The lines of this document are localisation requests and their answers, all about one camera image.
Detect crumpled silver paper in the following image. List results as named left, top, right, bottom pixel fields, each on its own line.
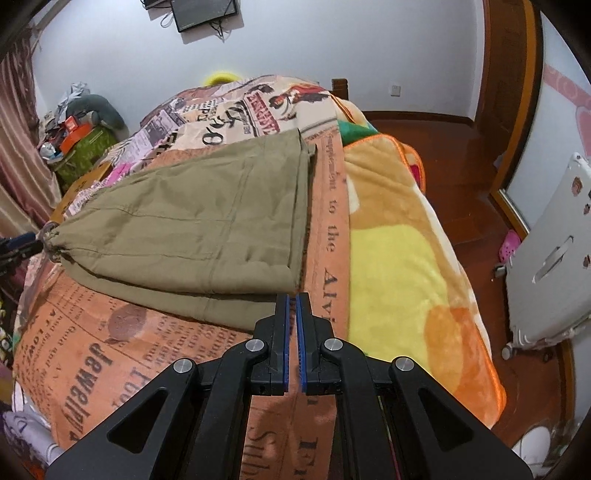
left=55, top=82, right=88, bottom=116

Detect white cloth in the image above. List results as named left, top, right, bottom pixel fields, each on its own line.
left=0, top=406, right=63, bottom=468

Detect striped pink curtain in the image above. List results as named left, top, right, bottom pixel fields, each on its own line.
left=0, top=37, right=63, bottom=232

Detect small black wall monitor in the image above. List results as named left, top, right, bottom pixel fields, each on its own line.
left=170, top=0, right=241, bottom=33

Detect white panel with pink print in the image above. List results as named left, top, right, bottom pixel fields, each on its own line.
left=503, top=9, right=591, bottom=241

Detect dark patterned cloth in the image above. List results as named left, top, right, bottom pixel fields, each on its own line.
left=0, top=295, right=20, bottom=365

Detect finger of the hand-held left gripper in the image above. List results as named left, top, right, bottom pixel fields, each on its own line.
left=0, top=232, right=38, bottom=248
left=0, top=243, right=46, bottom=266

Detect yellow orange plush blanket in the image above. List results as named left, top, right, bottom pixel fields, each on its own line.
left=332, top=92, right=506, bottom=428

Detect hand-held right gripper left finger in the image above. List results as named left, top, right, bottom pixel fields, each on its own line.
left=46, top=294, right=296, bottom=480

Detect green patterned bag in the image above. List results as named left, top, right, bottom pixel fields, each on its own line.
left=53, top=127, right=118, bottom=185

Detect olive green pants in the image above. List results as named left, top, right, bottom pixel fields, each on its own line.
left=44, top=128, right=319, bottom=330

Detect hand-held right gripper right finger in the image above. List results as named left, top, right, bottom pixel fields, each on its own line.
left=296, top=292, right=534, bottom=480

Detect grey pillow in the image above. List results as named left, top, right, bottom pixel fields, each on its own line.
left=67, top=95, right=126, bottom=130

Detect pink shoe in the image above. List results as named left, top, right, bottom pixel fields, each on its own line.
left=501, top=231, right=522, bottom=265

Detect wooden door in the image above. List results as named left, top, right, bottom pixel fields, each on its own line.
left=475, top=0, right=550, bottom=195

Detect newspaper print blanket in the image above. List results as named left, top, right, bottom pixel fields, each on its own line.
left=11, top=74, right=352, bottom=480

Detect orange box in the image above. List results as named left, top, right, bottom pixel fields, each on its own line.
left=60, top=121, right=93, bottom=151

